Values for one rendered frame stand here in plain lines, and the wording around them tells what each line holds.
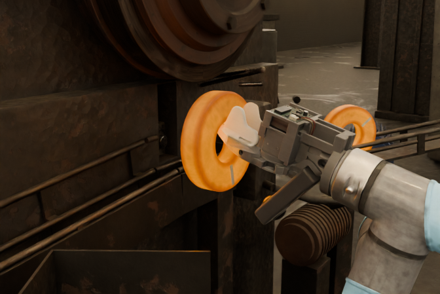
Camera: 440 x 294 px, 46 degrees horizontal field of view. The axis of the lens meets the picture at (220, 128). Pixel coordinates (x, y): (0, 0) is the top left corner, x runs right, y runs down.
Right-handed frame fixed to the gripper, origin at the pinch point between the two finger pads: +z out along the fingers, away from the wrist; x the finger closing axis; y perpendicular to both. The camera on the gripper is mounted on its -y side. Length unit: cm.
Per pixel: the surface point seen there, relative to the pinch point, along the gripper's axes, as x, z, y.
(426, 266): -142, -22, -83
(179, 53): -10.2, 18.5, 5.3
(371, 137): -67, -4, -15
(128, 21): 0.5, 21.7, 10.5
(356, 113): -63, 0, -9
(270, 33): -267, 144, -41
